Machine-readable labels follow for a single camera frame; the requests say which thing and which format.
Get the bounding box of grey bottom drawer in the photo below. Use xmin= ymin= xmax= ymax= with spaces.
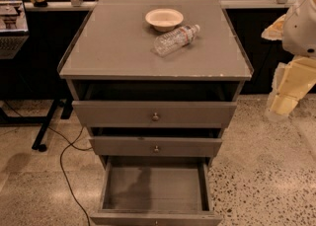
xmin=91 ymin=156 xmax=222 ymax=226

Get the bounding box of grey drawer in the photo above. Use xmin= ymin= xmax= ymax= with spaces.
xmin=91 ymin=156 xmax=222 ymax=226
xmin=73 ymin=101 xmax=236 ymax=128
xmin=89 ymin=136 xmax=221 ymax=157

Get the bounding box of grey drawer cabinet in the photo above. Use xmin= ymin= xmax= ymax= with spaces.
xmin=56 ymin=0 xmax=255 ymax=169

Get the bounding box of grey middle drawer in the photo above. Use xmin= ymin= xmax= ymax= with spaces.
xmin=89 ymin=136 xmax=221 ymax=157

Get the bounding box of grey top drawer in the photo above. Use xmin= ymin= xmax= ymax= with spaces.
xmin=73 ymin=101 xmax=236 ymax=128

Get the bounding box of clear plastic water bottle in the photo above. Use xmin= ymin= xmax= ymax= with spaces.
xmin=154 ymin=25 xmax=200 ymax=56

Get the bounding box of white paper bowl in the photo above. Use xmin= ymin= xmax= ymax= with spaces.
xmin=145 ymin=9 xmax=184 ymax=33

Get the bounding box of open laptop computer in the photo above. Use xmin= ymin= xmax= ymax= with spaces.
xmin=0 ymin=0 xmax=30 ymax=60

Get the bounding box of black desk frame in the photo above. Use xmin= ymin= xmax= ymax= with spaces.
xmin=0 ymin=99 xmax=73 ymax=152

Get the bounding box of black floor cable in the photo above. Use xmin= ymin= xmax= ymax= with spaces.
xmin=2 ymin=101 xmax=93 ymax=226

